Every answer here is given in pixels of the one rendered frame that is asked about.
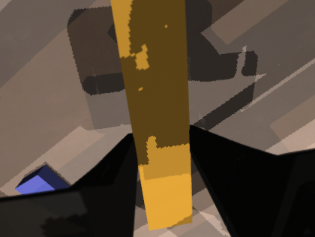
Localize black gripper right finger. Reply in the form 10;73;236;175
189;124;315;237

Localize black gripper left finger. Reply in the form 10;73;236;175
0;133;138;237

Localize yellow bar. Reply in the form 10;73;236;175
110;0;192;231

